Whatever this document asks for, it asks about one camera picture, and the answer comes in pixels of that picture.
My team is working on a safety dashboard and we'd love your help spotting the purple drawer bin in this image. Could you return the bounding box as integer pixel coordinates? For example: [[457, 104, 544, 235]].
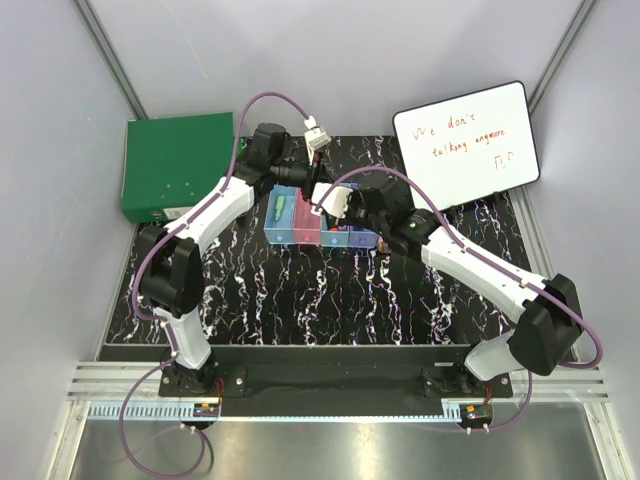
[[348, 226, 379, 249]]

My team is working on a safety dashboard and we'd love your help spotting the sky blue drawer bin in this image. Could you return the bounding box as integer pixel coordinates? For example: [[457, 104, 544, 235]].
[[320, 214, 349, 248]]

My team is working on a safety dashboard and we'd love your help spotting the green transparent highlighter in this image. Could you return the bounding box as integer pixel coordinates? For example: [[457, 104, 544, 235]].
[[273, 195, 287, 223]]

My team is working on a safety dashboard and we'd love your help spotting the pink drawer bin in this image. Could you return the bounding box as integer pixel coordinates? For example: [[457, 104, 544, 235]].
[[292, 189, 322, 245]]

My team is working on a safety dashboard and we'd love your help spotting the colourful pink-capped tube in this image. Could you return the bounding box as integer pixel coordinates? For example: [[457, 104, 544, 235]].
[[378, 241, 391, 253]]

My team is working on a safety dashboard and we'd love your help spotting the light blue drawer bin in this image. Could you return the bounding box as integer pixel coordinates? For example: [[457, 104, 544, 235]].
[[263, 185, 297, 245]]

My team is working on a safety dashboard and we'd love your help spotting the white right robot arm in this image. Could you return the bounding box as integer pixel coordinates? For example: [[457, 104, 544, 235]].
[[321, 176, 584, 397]]

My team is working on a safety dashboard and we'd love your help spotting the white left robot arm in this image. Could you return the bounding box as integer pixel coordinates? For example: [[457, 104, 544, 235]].
[[133, 120, 331, 396]]

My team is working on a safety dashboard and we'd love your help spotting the black marble pattern mat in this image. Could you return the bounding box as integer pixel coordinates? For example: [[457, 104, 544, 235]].
[[104, 136, 532, 346]]

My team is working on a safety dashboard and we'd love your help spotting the white dry-erase board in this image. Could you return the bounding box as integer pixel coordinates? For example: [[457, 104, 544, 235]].
[[392, 80, 540, 210]]

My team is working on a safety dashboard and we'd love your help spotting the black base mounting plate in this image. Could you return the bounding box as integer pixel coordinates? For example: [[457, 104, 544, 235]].
[[159, 345, 513, 421]]

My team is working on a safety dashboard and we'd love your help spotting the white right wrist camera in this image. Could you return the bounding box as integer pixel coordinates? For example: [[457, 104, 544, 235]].
[[311, 182, 353, 218]]

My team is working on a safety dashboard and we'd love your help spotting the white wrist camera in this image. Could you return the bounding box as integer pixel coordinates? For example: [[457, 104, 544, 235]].
[[304, 116, 331, 158], [311, 182, 353, 218]]

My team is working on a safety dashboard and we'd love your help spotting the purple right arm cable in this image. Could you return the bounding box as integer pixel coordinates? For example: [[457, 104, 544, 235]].
[[310, 165, 604, 434]]

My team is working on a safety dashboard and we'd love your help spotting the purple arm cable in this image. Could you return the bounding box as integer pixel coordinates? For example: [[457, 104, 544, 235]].
[[310, 165, 604, 434], [117, 91, 317, 476]]

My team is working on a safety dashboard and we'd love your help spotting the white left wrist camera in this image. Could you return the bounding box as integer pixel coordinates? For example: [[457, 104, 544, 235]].
[[304, 116, 331, 158]]

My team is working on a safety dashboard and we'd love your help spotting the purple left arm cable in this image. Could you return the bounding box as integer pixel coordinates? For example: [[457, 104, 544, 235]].
[[117, 91, 317, 476]]

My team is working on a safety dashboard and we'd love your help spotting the green ring binder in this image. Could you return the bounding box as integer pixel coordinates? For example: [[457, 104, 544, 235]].
[[120, 112, 234, 224]]

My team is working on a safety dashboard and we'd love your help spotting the aluminium front rail frame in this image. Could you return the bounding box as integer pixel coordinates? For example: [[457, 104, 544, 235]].
[[47, 194, 632, 480]]

